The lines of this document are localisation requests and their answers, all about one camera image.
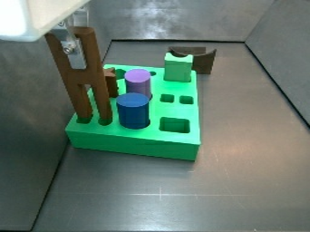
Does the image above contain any green shape-sorter base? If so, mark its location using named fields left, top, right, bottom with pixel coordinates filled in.
left=65, top=67, right=200, bottom=160

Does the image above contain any purple cylinder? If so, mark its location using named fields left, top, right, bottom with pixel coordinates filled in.
left=124, top=69, right=151, bottom=98

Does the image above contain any white gripper one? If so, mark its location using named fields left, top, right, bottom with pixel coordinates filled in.
left=0, top=0, right=90, bottom=70

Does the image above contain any brown square-circle object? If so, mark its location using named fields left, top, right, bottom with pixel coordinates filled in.
left=45, top=27, right=112, bottom=125

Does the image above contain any brown star peg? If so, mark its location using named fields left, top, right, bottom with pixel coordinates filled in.
left=103, top=67, right=119, bottom=98

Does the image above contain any black curved fixture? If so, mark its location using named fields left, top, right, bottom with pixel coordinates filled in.
left=168, top=46, right=216, bottom=74

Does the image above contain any blue cylinder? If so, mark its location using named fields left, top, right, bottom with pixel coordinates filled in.
left=116, top=92, right=149, bottom=130

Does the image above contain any green arch block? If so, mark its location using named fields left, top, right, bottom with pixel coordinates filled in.
left=163, top=53, right=193, bottom=82

